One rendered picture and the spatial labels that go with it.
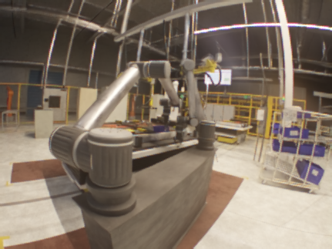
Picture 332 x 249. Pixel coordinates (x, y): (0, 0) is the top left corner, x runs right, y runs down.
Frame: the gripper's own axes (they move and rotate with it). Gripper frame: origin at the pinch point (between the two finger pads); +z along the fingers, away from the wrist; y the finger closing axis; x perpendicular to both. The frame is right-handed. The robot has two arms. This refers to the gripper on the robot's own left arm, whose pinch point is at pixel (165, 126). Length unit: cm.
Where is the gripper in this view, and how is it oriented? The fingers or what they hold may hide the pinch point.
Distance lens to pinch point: 214.2
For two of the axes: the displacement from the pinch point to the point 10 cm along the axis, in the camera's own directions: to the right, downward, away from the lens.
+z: -0.9, 9.9, 1.1
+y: -7.6, -1.4, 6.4
